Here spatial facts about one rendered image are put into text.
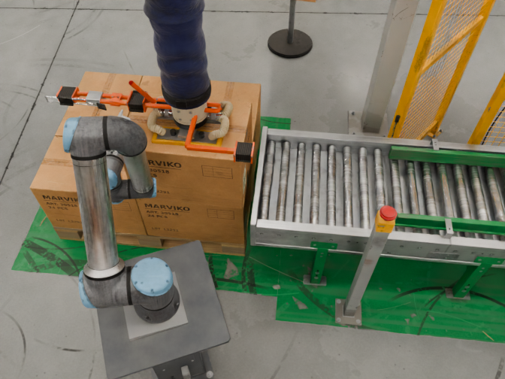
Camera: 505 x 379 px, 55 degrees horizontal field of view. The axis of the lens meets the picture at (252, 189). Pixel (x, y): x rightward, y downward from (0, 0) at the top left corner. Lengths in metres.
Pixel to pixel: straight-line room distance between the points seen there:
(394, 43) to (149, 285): 2.16
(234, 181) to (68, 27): 3.01
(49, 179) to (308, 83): 2.23
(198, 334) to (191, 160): 0.81
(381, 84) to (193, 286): 1.98
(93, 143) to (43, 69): 2.97
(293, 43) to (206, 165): 2.35
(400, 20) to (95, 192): 2.13
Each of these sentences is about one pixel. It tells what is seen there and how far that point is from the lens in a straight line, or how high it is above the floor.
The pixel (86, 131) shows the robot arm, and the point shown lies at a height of 1.54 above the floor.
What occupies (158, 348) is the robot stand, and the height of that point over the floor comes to 0.75.
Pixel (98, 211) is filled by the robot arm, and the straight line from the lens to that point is 1.75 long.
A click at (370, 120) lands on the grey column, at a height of 0.14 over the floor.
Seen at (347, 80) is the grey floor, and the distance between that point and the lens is 4.20.
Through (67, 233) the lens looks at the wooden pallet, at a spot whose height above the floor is 0.08.
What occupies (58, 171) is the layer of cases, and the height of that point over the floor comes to 0.54.
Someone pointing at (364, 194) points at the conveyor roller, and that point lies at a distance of 2.70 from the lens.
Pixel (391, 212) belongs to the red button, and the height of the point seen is 1.04.
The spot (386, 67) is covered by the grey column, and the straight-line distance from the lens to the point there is 3.36.
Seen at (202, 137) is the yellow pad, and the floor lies 0.97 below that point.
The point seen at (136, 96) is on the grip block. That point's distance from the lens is 2.42.
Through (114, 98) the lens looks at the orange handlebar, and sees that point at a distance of 2.44.
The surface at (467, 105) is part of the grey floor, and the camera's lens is 4.25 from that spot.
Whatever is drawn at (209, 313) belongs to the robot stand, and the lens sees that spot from 2.09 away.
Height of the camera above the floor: 2.67
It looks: 53 degrees down
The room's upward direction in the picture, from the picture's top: straight up
